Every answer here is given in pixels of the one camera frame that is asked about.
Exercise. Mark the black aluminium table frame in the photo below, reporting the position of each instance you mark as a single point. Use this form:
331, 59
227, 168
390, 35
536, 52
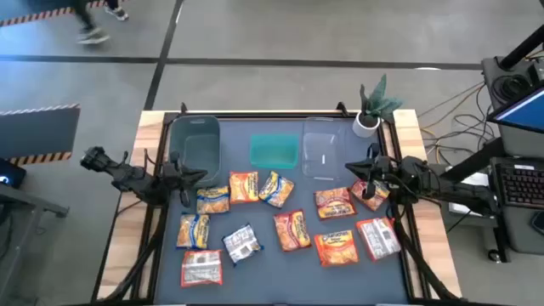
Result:
142, 260

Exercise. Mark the potted plant white pot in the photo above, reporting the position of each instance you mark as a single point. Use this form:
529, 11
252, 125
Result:
365, 125

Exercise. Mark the dark teal plastic bin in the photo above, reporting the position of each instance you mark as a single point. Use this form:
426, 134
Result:
195, 144

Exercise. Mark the orange Maruchan ramen pack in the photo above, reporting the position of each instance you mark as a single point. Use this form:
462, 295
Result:
244, 187
336, 248

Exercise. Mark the black diagonal pole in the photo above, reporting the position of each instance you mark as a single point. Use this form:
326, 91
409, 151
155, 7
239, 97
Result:
523, 51

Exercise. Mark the white paper sign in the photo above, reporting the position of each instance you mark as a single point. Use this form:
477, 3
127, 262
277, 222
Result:
478, 179

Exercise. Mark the black box with light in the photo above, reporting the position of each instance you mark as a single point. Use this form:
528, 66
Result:
13, 172

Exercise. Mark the computer monitor blue screen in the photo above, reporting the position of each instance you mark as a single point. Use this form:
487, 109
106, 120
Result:
525, 112

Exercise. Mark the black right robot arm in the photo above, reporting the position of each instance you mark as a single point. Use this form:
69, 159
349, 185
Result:
446, 189

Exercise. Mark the red-orange edged ramen pack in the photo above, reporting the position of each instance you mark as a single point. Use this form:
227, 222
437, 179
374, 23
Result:
202, 268
378, 238

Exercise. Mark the clear plastic bin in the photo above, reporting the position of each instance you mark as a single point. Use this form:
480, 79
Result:
323, 149

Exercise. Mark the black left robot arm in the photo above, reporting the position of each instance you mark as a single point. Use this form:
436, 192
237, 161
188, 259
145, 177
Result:
140, 185

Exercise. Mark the blue Maruchan ramen pack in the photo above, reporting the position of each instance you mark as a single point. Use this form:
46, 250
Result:
241, 244
193, 231
212, 202
276, 190

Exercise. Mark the small turquoise plastic bin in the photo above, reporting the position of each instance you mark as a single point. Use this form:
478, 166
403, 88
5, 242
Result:
274, 151

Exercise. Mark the grey hazard-striped board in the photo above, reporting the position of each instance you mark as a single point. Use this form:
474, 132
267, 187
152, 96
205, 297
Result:
38, 132

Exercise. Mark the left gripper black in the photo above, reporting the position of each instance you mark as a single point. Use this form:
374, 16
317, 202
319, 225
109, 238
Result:
175, 176

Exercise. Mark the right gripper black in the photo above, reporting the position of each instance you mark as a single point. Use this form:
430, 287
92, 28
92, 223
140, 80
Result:
380, 170

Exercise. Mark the black caster wheel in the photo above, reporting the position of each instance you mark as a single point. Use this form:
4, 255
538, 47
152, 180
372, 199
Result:
494, 255

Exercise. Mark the person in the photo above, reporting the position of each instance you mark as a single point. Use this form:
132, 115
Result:
91, 36

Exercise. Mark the blue-grey table mat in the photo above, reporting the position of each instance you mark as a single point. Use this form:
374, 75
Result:
272, 276

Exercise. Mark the grey metal stand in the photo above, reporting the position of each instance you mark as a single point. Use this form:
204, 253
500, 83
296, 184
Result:
25, 204

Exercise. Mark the black keyboard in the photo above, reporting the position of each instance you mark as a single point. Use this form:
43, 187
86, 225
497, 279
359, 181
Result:
520, 185

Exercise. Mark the red Maruchan ramen pack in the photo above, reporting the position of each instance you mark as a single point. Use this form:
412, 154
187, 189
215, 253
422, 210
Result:
292, 230
380, 197
335, 204

